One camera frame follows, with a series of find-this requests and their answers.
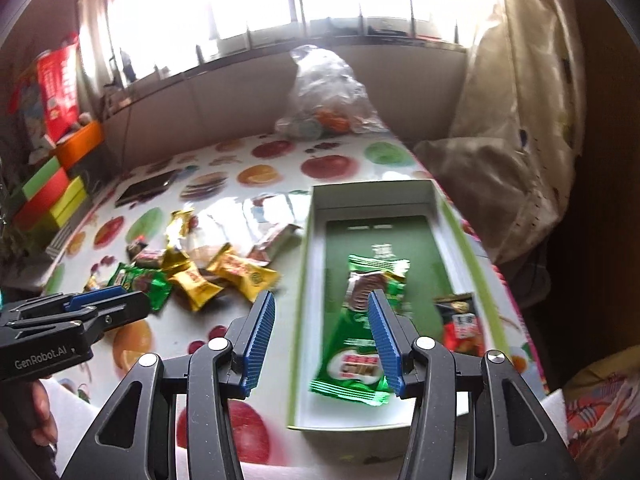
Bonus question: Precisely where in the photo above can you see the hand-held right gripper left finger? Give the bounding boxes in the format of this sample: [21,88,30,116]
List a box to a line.
[60,290,276,480]

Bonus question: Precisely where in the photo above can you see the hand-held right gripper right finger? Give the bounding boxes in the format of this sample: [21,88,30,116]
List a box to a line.
[367,290,581,480]

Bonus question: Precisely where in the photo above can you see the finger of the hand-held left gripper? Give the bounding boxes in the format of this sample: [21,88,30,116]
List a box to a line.
[65,285,127,312]
[81,290,151,341]

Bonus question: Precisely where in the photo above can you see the green chocolate snack packet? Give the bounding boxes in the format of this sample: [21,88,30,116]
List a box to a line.
[107,262,174,312]
[309,253,411,406]

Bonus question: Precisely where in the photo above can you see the green and white cardboard box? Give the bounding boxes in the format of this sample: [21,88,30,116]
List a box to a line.
[287,178,512,434]

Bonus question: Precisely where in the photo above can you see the person's left hand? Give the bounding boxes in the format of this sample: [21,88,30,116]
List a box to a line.
[30,381,57,445]

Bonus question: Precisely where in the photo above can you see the brown red snack packet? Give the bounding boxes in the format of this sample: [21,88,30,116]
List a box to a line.
[131,248,166,269]

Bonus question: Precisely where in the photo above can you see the black white striped box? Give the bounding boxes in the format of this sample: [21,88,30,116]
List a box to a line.
[45,200,94,261]

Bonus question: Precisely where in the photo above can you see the yellow snack packet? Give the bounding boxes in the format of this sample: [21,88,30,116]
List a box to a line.
[161,247,192,274]
[206,243,279,304]
[167,265,224,312]

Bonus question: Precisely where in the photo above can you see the yellow green box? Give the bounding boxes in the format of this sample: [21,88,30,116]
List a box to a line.
[47,175,86,231]

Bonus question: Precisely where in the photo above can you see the red box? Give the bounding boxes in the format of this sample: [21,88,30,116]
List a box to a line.
[12,167,71,231]

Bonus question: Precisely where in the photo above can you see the black smartphone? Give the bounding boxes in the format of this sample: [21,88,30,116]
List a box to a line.
[114,169,179,209]

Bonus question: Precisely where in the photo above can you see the light green box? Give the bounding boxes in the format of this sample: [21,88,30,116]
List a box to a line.
[22,155,61,201]

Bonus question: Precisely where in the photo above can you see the orange box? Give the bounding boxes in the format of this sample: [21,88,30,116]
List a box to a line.
[53,120,106,171]

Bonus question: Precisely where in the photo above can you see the fruit print tablecloth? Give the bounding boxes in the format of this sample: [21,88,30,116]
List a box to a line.
[37,132,551,466]

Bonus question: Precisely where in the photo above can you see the red snack bag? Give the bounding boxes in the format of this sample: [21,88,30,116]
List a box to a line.
[37,42,81,139]

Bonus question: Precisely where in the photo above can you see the printed blanket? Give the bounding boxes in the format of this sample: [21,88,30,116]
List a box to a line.
[564,360,640,480]

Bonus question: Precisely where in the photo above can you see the clear plastic bag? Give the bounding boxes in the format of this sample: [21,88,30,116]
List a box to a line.
[274,44,389,140]

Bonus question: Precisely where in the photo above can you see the beige curtain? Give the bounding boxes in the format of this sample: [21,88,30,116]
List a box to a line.
[414,0,587,267]

